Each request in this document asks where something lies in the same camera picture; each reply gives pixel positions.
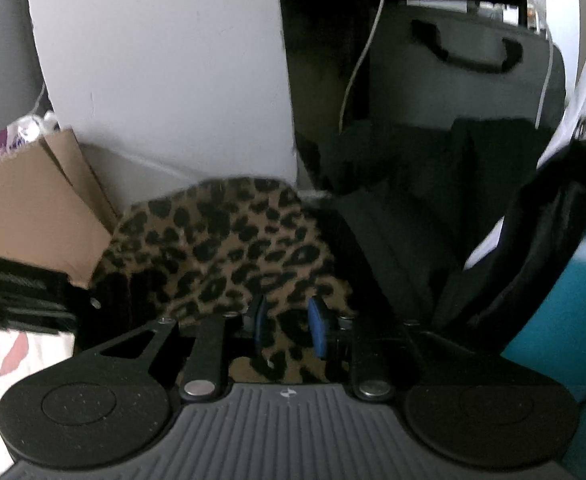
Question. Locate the teal printed garment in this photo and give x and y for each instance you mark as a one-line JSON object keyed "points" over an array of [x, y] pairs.
{"points": [[573, 310]]}

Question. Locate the brown folded cardboard sheet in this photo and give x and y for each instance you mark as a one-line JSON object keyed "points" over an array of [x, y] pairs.
{"points": [[28, 210]]}

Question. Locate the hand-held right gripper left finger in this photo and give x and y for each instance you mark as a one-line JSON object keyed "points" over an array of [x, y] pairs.
{"points": [[259, 325]]}

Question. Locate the cream printed bedsheet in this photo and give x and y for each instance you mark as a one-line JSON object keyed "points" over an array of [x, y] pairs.
{"points": [[38, 350]]}

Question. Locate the black clothes pile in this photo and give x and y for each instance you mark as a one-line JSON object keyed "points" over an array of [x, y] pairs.
{"points": [[398, 170]]}

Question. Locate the black garment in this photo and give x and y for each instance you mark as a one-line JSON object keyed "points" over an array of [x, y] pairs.
{"points": [[538, 240]]}

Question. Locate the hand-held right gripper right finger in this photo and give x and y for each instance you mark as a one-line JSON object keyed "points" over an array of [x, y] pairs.
{"points": [[318, 330]]}

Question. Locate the leopard print skirt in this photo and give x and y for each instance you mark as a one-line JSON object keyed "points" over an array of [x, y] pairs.
{"points": [[233, 240]]}

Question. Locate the purple detergent bag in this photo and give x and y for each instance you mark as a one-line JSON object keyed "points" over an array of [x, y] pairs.
{"points": [[8, 140]]}

